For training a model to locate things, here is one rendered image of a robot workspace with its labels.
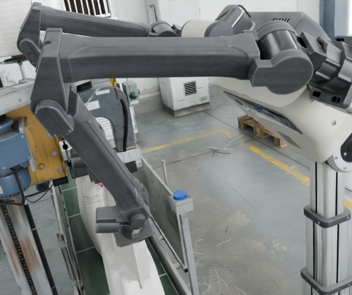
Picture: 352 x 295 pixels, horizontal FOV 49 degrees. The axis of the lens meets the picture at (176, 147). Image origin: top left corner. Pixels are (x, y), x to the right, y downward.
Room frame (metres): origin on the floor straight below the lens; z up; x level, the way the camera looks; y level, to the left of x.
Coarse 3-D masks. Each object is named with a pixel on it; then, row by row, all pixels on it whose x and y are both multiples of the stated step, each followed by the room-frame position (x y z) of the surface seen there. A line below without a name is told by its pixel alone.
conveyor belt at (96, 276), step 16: (64, 192) 2.57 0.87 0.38; (80, 224) 2.09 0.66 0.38; (80, 240) 1.91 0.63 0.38; (144, 240) 1.82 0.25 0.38; (80, 256) 1.76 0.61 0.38; (96, 256) 1.74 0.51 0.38; (80, 272) 1.62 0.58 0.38; (96, 272) 1.60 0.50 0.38; (160, 272) 1.53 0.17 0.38; (96, 288) 1.49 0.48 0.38
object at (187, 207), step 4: (172, 196) 1.44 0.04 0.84; (172, 200) 1.41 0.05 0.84; (176, 200) 1.40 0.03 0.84; (180, 200) 1.40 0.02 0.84; (184, 200) 1.39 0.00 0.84; (188, 200) 1.40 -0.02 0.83; (172, 204) 1.41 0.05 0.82; (176, 204) 1.38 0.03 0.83; (180, 204) 1.39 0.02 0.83; (184, 204) 1.39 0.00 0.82; (188, 204) 1.40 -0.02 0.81; (192, 204) 1.40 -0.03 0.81; (172, 208) 1.42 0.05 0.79; (176, 208) 1.38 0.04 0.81; (180, 208) 1.39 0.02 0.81; (184, 208) 1.39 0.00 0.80; (188, 208) 1.40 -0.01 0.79; (192, 208) 1.40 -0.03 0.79; (176, 212) 1.38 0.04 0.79; (180, 212) 1.39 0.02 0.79; (184, 212) 1.39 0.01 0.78
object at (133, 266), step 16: (112, 240) 1.16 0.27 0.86; (112, 256) 1.13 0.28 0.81; (128, 256) 1.01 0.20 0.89; (144, 256) 1.10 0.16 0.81; (112, 272) 1.05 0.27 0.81; (128, 272) 1.03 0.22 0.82; (144, 272) 1.02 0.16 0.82; (112, 288) 1.05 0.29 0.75; (128, 288) 0.98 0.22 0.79; (144, 288) 1.00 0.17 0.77; (160, 288) 1.01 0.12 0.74
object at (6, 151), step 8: (0, 136) 1.15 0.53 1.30; (8, 136) 1.14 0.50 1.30; (16, 136) 1.13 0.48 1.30; (24, 136) 1.15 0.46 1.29; (0, 144) 1.10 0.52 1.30; (8, 144) 1.11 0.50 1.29; (16, 144) 1.13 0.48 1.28; (24, 144) 1.14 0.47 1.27; (0, 152) 1.09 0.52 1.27; (8, 152) 1.11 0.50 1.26; (16, 152) 1.12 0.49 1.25; (24, 152) 1.14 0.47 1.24; (0, 160) 1.09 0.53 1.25; (8, 160) 1.10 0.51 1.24; (16, 160) 1.12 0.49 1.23; (24, 160) 1.13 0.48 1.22; (0, 168) 1.08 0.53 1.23; (8, 168) 1.10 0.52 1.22; (16, 168) 1.14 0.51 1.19
